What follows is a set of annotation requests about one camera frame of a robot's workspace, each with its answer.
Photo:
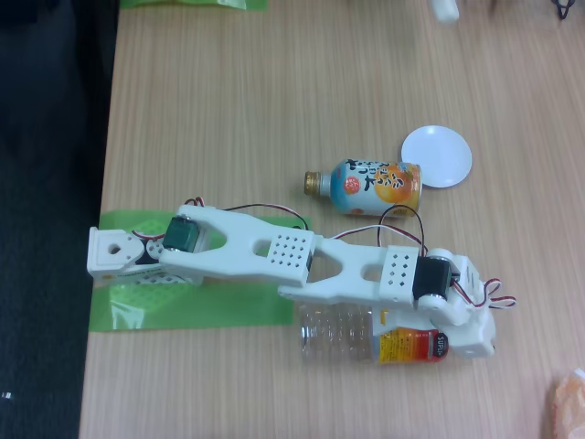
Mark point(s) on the clear plastic bottle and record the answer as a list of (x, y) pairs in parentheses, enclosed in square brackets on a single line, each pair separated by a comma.
[(333, 334)]

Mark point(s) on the orange juice bottle can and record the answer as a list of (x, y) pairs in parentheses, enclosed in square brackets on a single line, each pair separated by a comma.
[(365, 187)]

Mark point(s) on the orange plastic bag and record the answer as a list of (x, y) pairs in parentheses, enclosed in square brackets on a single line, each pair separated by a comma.
[(571, 407)]

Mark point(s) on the white round plate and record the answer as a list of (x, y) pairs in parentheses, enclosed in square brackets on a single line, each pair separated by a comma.
[(439, 151)]

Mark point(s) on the long green tape strip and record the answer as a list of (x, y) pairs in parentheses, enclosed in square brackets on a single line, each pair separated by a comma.
[(205, 311)]

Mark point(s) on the green plastic sheet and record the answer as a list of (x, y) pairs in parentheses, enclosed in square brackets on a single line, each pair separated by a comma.
[(183, 3)]

